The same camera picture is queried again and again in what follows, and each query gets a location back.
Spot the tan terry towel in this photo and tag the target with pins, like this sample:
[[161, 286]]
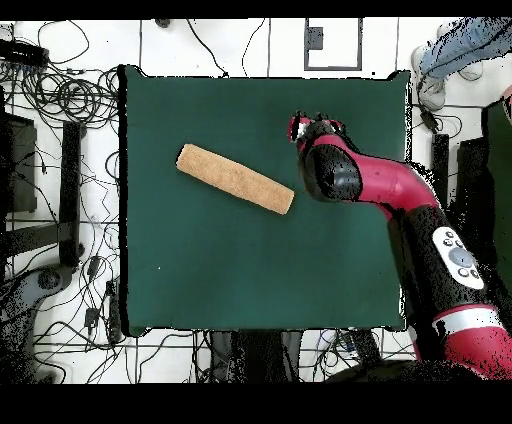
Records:
[[236, 178]]

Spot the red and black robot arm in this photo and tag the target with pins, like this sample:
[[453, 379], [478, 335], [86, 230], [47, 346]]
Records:
[[392, 184]]

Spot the black power adapter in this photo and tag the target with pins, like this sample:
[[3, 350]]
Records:
[[430, 119], [91, 318], [93, 266]]

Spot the dark green table cloth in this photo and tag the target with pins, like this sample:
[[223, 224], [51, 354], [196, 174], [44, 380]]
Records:
[[240, 280]]

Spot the small black floor object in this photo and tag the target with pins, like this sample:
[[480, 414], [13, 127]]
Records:
[[162, 22]]

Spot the person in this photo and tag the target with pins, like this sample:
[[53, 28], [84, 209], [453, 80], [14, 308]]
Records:
[[460, 52]]

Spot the black box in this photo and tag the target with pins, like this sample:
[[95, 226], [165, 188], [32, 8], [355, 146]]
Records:
[[20, 168], [474, 180]]

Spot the black power strip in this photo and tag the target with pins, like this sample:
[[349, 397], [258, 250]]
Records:
[[114, 312], [24, 54], [366, 348]]

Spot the dark grey stand base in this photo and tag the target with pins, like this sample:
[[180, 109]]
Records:
[[48, 280]]

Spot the grey floor frame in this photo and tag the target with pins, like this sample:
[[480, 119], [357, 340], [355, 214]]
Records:
[[315, 40]]

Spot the black stand leg frame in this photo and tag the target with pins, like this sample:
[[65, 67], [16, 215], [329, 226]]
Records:
[[71, 180], [440, 168]]

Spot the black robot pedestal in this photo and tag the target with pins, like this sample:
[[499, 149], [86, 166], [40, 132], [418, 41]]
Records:
[[256, 356]]

